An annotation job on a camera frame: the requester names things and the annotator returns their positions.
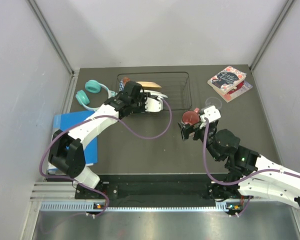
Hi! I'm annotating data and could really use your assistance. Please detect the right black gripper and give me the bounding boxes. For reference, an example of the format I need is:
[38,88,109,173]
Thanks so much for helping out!
[178,121,222,162]

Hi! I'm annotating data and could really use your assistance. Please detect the pink floral mug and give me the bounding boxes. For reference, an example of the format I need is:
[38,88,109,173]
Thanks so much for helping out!
[181,108,201,126]

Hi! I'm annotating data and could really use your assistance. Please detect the white watermelon plate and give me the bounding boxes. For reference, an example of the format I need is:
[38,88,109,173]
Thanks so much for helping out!
[149,90,168,99]

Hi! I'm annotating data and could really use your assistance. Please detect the beige bird plate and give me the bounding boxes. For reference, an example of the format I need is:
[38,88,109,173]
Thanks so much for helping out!
[136,81,162,89]

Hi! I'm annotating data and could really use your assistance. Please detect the blue white patterned bowl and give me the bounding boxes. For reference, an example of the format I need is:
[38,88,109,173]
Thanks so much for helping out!
[118,80,126,92]

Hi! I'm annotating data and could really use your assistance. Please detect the black wire dish rack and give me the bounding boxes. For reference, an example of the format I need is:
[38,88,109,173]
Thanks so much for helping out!
[116,71,192,111]

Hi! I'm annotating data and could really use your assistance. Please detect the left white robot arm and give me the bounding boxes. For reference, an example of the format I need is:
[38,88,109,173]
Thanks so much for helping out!
[48,81,151,199]

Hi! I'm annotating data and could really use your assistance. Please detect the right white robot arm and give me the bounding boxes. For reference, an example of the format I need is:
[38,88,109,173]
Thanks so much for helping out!
[178,122,300,210]

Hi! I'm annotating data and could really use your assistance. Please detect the clear plastic cup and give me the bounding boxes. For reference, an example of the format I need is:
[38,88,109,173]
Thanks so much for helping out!
[205,97,222,110]

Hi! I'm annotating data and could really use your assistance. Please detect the teal cat-ear headphones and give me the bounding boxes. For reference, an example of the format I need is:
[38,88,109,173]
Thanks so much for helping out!
[75,79,117,112]

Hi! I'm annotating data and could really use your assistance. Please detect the floral cover book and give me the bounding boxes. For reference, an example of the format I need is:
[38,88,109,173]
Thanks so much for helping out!
[207,66,247,95]

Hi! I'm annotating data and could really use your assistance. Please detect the blue folder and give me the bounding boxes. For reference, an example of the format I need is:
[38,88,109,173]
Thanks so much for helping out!
[52,110,98,166]

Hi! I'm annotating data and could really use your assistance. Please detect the lower pink book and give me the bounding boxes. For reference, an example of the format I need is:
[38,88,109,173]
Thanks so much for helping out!
[222,81,253,103]

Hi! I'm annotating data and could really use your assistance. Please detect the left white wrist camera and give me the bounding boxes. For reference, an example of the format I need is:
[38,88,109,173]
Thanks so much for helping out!
[144,96,164,113]

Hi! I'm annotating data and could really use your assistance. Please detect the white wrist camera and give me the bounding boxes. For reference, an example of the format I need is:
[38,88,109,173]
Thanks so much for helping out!
[144,96,164,113]
[199,105,221,129]

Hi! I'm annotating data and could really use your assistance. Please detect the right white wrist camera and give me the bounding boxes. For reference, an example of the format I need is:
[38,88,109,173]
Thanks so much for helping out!
[199,105,221,129]

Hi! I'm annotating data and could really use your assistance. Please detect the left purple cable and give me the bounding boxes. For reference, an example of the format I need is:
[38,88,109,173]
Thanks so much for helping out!
[38,98,173,218]

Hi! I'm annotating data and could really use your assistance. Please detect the purple cable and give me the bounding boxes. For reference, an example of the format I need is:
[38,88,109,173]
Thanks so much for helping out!
[202,118,300,218]
[38,98,173,218]

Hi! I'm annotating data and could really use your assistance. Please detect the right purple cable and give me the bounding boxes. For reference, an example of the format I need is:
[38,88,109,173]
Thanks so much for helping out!
[202,118,300,218]

